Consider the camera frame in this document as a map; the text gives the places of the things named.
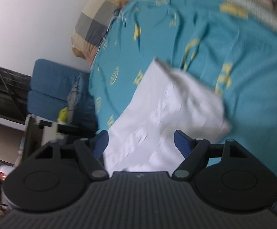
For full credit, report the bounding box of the light grey white garment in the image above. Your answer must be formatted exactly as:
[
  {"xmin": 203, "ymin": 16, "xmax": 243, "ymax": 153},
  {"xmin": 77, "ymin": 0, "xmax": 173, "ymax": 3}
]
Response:
[{"xmin": 104, "ymin": 59, "xmax": 231, "ymax": 174}]

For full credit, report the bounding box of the white charging cable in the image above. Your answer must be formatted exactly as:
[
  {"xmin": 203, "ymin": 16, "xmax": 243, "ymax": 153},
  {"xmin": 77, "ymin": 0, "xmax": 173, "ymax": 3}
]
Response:
[{"xmin": 102, "ymin": 0, "xmax": 180, "ymax": 51}]

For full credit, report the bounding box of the plaid beige grey pillow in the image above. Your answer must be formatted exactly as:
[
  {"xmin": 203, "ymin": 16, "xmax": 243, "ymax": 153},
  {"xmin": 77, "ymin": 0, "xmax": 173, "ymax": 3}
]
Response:
[{"xmin": 71, "ymin": 0, "xmax": 130, "ymax": 65}]

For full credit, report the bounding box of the yellow green plush toy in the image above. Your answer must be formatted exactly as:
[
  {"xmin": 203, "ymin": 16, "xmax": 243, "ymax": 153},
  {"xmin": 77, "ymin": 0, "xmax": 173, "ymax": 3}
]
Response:
[{"xmin": 57, "ymin": 107, "xmax": 68, "ymax": 123}]

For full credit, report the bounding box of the grey cloth on blue furniture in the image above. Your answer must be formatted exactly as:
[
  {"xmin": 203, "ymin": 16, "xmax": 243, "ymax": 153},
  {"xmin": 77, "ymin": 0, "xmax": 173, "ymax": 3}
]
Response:
[{"xmin": 67, "ymin": 81, "xmax": 81, "ymax": 124}]

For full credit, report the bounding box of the black chair frame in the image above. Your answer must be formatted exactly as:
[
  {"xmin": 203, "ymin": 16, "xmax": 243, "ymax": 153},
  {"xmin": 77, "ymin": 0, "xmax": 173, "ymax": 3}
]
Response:
[{"xmin": 14, "ymin": 114, "xmax": 96, "ymax": 166}]

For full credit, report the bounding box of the teal bedsheet with yellow prints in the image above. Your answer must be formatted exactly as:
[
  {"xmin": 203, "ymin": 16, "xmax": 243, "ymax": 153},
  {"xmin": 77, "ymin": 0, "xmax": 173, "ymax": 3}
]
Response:
[{"xmin": 89, "ymin": 0, "xmax": 277, "ymax": 176}]

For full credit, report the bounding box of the blue cloth covered furniture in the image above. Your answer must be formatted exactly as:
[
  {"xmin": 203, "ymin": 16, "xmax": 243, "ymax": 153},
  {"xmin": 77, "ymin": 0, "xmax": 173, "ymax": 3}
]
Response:
[{"xmin": 27, "ymin": 59, "xmax": 98, "ymax": 131}]

